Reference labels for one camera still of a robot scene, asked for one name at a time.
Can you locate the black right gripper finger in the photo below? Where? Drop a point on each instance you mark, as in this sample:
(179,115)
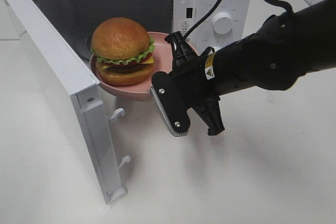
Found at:
(185,58)
(209,111)

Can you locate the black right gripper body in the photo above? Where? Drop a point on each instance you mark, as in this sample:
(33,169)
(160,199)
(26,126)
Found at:
(188,74)

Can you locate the pink round plate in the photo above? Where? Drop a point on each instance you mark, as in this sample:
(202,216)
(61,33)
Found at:
(162,55)

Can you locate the white timer knob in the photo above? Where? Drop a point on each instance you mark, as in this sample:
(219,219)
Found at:
(217,48)

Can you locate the toy hamburger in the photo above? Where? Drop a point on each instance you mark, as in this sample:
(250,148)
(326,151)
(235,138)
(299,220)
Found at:
(123,50)

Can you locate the white microwave door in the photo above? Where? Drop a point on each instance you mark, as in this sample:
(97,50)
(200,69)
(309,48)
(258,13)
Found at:
(72,92)

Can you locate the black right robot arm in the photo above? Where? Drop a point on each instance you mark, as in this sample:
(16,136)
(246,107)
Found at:
(285,48)

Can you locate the white microwave oven body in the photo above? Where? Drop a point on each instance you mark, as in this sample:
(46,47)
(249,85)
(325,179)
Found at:
(76,20)

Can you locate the white upper power knob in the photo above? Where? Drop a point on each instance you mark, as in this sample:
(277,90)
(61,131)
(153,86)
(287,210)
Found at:
(222,23)

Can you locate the glass microwave turntable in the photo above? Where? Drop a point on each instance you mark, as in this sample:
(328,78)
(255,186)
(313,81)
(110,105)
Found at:
(85,52)

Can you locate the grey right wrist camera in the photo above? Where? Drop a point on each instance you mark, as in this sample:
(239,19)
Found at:
(170,104)

